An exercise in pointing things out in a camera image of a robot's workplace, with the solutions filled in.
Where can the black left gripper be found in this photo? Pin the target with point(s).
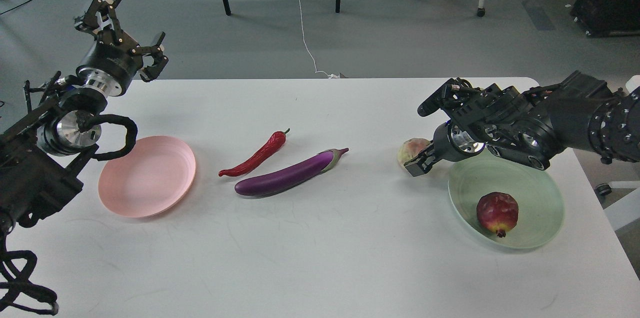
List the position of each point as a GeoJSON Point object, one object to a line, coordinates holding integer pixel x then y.
{"type": "Point", "coordinates": [112, 63]}

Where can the black cabinet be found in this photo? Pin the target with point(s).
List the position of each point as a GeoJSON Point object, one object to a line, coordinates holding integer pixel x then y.
{"type": "Point", "coordinates": [607, 18]}

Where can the purple eggplant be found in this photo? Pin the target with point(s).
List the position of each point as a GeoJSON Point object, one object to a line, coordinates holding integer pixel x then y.
{"type": "Point", "coordinates": [291, 176]}

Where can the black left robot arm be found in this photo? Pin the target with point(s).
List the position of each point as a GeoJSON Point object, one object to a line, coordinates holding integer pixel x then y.
{"type": "Point", "coordinates": [65, 127]}

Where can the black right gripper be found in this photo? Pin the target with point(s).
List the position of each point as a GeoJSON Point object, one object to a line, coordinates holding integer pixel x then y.
{"type": "Point", "coordinates": [450, 143]}

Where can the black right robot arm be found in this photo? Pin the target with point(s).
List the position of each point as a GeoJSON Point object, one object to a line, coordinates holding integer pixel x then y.
{"type": "Point", "coordinates": [531, 127]}

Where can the red chili pepper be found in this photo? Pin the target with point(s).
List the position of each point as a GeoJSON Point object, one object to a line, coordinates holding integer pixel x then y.
{"type": "Point", "coordinates": [275, 142]}

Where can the red pomegranate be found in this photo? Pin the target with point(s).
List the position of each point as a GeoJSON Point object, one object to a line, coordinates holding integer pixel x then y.
{"type": "Point", "coordinates": [498, 212]}

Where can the green pink peach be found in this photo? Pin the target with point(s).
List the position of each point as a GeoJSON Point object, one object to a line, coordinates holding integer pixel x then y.
{"type": "Point", "coordinates": [410, 149]}

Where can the pink plate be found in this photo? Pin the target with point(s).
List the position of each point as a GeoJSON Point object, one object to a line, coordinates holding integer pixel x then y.
{"type": "Point", "coordinates": [152, 178]}

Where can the green plate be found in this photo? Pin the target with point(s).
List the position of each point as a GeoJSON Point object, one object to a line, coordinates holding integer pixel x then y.
{"type": "Point", "coordinates": [541, 205]}

